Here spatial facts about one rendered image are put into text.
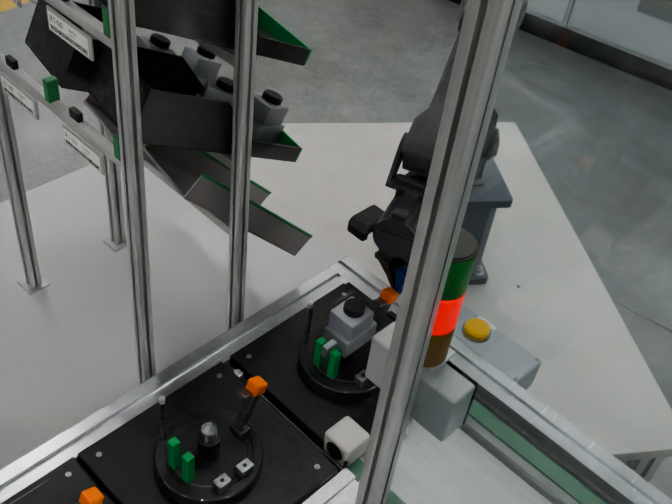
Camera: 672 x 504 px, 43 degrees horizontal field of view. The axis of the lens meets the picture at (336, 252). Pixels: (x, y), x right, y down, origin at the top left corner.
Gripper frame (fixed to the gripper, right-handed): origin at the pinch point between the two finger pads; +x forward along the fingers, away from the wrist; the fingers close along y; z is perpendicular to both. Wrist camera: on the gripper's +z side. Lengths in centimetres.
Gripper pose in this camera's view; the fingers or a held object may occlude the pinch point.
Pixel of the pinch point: (401, 276)
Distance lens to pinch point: 124.2
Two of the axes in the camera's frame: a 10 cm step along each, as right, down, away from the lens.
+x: -1.1, 7.3, 6.7
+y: -7.0, -5.3, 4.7
